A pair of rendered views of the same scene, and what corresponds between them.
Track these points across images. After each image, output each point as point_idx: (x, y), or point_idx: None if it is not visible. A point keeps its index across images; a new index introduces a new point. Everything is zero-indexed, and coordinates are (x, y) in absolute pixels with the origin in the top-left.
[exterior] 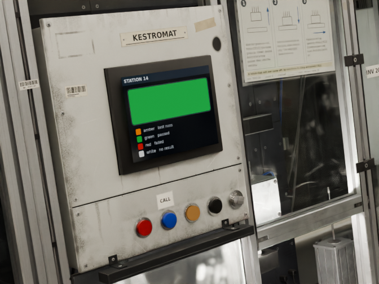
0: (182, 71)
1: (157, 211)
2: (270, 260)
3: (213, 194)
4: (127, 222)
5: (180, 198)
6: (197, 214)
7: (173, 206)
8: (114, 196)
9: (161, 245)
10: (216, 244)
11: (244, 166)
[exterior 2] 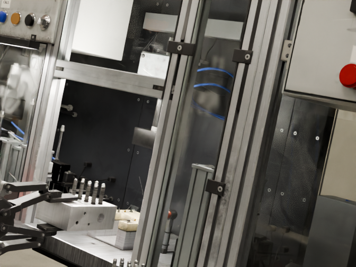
0: None
1: (0, 8)
2: (149, 138)
3: (33, 11)
4: None
5: (14, 5)
6: (15, 20)
7: (9, 9)
8: None
9: None
10: (3, 41)
11: (64, 0)
